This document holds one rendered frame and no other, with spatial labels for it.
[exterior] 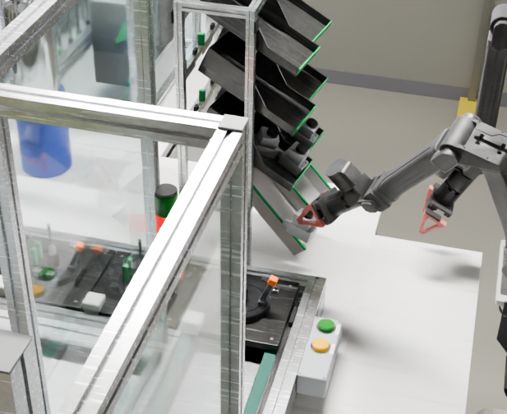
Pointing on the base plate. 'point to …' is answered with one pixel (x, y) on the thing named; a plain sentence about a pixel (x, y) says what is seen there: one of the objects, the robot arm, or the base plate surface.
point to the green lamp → (163, 207)
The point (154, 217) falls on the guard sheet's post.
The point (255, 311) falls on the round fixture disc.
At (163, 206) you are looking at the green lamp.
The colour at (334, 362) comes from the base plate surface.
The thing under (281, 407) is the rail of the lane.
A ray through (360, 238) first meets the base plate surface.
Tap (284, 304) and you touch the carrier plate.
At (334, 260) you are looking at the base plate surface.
